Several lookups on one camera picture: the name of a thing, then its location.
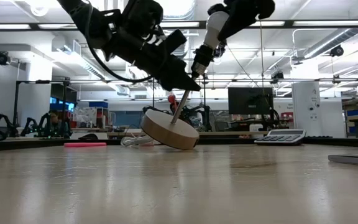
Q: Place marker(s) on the black monitor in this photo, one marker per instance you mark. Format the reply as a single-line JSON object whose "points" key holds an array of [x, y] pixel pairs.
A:
{"points": [[250, 101]]}

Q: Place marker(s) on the clear plastic wrapper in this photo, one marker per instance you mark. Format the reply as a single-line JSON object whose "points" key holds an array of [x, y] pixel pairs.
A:
{"points": [[132, 140]]}

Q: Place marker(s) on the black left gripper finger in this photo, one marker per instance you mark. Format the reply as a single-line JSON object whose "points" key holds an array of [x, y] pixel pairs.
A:
{"points": [[174, 84], [175, 40]]}

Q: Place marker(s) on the person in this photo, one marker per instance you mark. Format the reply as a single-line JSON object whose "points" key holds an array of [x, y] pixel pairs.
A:
{"points": [[56, 124]]}

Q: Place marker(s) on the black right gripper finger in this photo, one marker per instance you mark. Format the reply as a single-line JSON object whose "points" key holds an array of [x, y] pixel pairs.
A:
{"points": [[219, 7], [244, 12]]}

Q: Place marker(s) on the pink marker pen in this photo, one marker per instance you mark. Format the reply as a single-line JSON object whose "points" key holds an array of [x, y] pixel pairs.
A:
{"points": [[85, 144]]}

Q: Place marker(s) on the Arcadia picture book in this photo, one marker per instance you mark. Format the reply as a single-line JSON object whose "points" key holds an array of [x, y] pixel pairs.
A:
{"points": [[356, 160]]}

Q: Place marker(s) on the black background rig frame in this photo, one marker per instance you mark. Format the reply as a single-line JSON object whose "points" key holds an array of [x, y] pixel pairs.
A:
{"points": [[42, 81]]}

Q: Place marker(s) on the grey desk calculator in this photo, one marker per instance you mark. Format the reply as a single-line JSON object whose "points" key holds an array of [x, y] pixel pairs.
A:
{"points": [[281, 137]]}

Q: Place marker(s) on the white lightbulb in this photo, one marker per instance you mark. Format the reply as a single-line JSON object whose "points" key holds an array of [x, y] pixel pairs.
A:
{"points": [[214, 28]]}

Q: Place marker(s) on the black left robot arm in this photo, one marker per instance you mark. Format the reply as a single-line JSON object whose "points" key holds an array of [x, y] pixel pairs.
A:
{"points": [[79, 15]]}

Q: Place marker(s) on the wooden base lamp with socket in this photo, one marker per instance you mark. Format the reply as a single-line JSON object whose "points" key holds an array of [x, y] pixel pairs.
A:
{"points": [[166, 130]]}

